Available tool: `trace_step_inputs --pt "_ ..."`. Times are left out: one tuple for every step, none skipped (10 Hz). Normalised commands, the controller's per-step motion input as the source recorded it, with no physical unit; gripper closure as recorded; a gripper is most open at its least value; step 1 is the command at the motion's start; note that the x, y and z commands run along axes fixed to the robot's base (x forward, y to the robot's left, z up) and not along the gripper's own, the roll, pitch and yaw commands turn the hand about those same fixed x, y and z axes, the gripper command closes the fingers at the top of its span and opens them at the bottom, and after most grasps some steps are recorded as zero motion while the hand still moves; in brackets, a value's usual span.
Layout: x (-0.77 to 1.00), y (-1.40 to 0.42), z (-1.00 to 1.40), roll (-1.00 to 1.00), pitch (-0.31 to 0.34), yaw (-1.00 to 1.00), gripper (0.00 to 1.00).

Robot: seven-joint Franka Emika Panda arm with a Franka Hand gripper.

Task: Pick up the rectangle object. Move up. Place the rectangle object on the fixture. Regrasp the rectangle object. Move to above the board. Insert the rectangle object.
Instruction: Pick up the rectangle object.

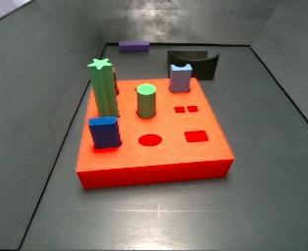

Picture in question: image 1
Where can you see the purple rectangular block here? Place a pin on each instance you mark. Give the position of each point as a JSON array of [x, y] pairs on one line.
[[130, 46]]

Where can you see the red foam peg board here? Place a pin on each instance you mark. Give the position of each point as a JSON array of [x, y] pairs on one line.
[[178, 145]]

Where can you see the black curved fixture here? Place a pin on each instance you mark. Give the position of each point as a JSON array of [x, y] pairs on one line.
[[202, 62]]

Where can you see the green cylinder peg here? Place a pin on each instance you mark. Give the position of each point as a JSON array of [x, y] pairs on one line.
[[146, 100]]

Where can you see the dark blue rounded peg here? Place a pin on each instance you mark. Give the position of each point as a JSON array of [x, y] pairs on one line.
[[104, 130]]

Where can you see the light blue notched peg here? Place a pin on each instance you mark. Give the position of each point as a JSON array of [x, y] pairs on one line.
[[179, 78]]

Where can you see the green star-shaped peg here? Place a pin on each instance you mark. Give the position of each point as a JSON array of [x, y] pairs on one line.
[[104, 88]]

